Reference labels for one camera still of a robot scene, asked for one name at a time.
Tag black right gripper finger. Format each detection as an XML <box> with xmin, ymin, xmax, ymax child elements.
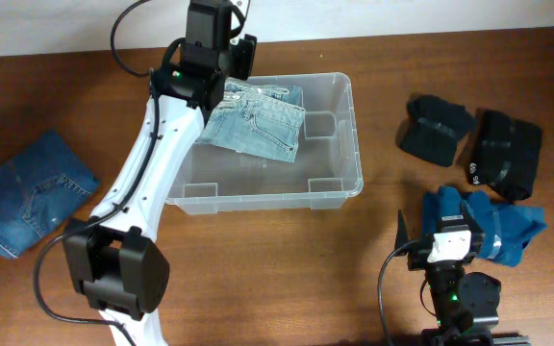
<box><xmin>460</xmin><ymin>201</ymin><xmax>484</xmax><ymax>236</ymax></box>
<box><xmin>394</xmin><ymin>210</ymin><xmax>409</xmax><ymax>250</ymax></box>

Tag blue garment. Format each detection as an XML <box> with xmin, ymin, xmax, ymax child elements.
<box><xmin>421</xmin><ymin>186</ymin><xmax>547</xmax><ymax>267</ymax></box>

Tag black garment with white print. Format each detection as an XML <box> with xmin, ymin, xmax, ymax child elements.
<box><xmin>467</xmin><ymin>110</ymin><xmax>543</xmax><ymax>202</ymax></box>

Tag light blue jeans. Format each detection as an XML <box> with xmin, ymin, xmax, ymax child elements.
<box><xmin>197</xmin><ymin>78</ymin><xmax>306</xmax><ymax>162</ymax></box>

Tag small black garment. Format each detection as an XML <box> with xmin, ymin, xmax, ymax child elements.
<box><xmin>399</xmin><ymin>94</ymin><xmax>476</xmax><ymax>167</ymax></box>

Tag dark blue jeans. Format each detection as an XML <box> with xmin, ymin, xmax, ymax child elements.
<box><xmin>0</xmin><ymin>131</ymin><xmax>100</xmax><ymax>259</ymax></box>

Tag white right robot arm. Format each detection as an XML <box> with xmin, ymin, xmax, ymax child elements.
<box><xmin>394</xmin><ymin>206</ymin><xmax>531</xmax><ymax>346</ymax></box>

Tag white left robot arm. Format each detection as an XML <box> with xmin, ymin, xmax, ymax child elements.
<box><xmin>57</xmin><ymin>1</ymin><xmax>257</xmax><ymax>345</ymax></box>

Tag clear plastic storage bin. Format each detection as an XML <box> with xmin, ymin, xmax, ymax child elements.
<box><xmin>165</xmin><ymin>72</ymin><xmax>364</xmax><ymax>214</ymax></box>

